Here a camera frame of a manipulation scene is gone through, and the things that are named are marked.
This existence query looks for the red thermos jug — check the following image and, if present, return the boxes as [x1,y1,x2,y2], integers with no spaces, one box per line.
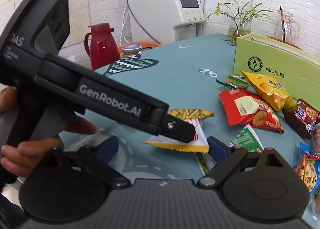
[84,23,120,70]

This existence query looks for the person's left hand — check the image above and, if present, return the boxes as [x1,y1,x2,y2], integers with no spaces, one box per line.
[0,86,98,190]

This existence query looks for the glass pitcher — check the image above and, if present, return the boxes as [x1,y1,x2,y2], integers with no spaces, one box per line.
[273,7,300,44]

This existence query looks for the blue cookie packet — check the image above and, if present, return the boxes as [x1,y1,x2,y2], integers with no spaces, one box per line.
[292,142,319,194]

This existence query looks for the red rice cracker bag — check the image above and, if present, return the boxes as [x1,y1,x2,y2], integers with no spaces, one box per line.
[219,89,284,133]

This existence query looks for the white water dispenser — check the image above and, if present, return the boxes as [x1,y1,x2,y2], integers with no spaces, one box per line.
[127,0,206,44]

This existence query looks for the round bread snack packet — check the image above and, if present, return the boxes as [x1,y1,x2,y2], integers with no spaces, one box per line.
[216,73,249,90]

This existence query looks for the orange stool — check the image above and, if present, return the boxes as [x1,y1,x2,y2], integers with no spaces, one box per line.
[118,41,161,57]

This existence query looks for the green cardboard box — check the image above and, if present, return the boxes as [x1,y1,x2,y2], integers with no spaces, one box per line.
[233,34,319,109]

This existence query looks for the white yellow snack bag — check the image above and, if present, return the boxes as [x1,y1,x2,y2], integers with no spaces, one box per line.
[144,109,214,153]

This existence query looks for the orange chips bag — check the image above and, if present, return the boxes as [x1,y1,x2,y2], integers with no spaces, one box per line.
[242,71,296,112]

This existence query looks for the glass vase with plant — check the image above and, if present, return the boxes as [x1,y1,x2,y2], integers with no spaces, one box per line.
[206,0,275,43]

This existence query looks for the dark red cookie packet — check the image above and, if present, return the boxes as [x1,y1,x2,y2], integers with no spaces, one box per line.
[282,98,319,140]

